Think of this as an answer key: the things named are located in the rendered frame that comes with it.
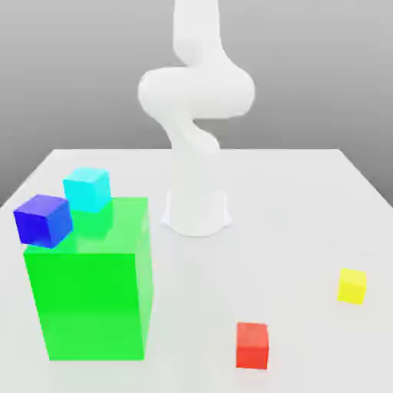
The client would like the small cyan cube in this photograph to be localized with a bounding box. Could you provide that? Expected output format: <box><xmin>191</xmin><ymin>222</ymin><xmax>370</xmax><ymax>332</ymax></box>
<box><xmin>62</xmin><ymin>167</ymin><xmax>112</xmax><ymax>214</ymax></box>

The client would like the small blue cube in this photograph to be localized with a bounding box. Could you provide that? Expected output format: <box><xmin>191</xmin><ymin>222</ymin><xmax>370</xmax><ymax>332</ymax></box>
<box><xmin>12</xmin><ymin>193</ymin><xmax>74</xmax><ymax>249</ymax></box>

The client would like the small red cube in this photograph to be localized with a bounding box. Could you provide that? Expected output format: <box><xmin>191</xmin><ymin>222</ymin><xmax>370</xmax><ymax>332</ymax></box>
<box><xmin>235</xmin><ymin>321</ymin><xmax>270</xmax><ymax>371</ymax></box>

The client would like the small yellow cube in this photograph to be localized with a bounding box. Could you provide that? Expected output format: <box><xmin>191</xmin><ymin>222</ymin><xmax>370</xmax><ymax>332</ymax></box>
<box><xmin>337</xmin><ymin>267</ymin><xmax>368</xmax><ymax>305</ymax></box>

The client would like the large green box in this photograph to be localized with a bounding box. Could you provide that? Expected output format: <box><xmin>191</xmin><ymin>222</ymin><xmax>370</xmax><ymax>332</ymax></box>
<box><xmin>23</xmin><ymin>196</ymin><xmax>154</xmax><ymax>362</ymax></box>

